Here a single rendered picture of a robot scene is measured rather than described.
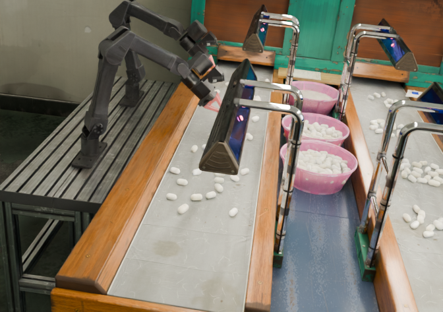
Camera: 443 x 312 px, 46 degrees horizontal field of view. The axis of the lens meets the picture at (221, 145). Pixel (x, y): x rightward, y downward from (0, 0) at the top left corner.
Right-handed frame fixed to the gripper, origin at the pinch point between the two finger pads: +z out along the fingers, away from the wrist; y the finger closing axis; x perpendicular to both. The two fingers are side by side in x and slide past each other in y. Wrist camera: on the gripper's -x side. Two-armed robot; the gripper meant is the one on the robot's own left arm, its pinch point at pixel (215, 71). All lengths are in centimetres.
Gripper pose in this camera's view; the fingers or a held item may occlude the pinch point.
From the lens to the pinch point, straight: 230.2
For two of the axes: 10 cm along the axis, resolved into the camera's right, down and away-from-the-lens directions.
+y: 1.3, -4.1, 9.0
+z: 6.9, 6.9, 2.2
